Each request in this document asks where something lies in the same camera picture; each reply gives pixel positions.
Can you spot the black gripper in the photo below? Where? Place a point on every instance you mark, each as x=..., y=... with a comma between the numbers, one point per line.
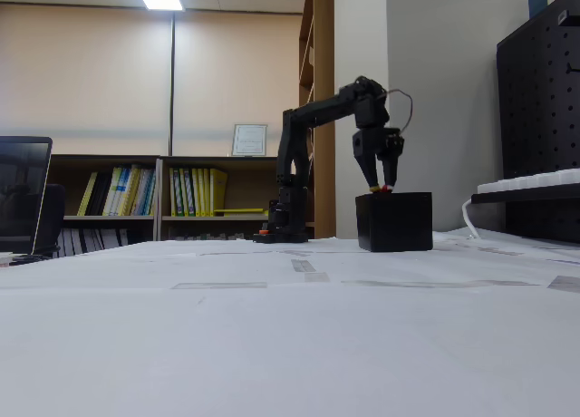
x=372, y=146

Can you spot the red bead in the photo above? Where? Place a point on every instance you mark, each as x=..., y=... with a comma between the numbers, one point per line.
x=385, y=189

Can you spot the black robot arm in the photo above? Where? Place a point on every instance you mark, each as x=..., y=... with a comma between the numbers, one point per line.
x=290, y=163

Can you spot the black open box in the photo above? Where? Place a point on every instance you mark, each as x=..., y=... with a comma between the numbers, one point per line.
x=394, y=222

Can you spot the tall wooden bookshelf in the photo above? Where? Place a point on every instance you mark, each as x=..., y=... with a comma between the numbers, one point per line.
x=324, y=50

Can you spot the framed white certificate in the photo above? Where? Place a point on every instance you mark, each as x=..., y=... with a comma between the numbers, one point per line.
x=249, y=140

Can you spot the flat yellow folder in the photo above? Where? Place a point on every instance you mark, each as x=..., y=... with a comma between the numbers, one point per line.
x=244, y=210

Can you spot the black pegboard shelf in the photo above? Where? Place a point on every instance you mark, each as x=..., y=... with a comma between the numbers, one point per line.
x=521, y=198

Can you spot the white power strip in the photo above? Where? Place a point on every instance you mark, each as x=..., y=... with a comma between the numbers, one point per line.
x=534, y=181

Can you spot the black pegboard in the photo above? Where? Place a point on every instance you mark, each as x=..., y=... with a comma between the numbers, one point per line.
x=534, y=118

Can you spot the wide yellow binder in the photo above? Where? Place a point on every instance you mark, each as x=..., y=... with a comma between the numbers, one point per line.
x=218, y=186

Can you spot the beige roller blind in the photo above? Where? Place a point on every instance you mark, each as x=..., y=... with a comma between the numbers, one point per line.
x=81, y=72
x=235, y=72

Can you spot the low wooden bookshelf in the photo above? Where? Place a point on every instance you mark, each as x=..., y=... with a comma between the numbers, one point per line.
x=204, y=159
x=104, y=158

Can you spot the yellow binder green label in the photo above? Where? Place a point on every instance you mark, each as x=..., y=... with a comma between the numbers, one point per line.
x=179, y=195
x=186, y=195
x=172, y=195

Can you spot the white taped paper cover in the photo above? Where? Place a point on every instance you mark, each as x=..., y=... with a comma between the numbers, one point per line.
x=272, y=344

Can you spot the black pegboard hook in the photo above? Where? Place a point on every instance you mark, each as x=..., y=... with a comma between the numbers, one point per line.
x=574, y=69

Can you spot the blue rounded partition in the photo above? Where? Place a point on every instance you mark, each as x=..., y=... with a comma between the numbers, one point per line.
x=537, y=0

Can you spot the blue white book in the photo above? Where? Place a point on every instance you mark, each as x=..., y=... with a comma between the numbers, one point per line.
x=140, y=195
x=121, y=195
x=151, y=195

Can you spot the yellow white book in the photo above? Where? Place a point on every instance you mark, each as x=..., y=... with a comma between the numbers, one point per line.
x=113, y=190
x=131, y=190

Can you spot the dark grey binder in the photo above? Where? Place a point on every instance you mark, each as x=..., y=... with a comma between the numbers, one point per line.
x=93, y=239
x=80, y=241
x=69, y=242
x=121, y=235
x=107, y=238

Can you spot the black book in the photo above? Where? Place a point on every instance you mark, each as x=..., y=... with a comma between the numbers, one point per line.
x=105, y=195
x=96, y=195

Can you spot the thin yellow book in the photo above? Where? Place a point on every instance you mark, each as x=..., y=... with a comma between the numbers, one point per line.
x=87, y=195

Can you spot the black laptop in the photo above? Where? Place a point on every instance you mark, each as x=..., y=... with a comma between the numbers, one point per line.
x=18, y=186

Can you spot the black pegboard bracket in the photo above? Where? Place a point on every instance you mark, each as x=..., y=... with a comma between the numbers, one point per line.
x=563, y=17

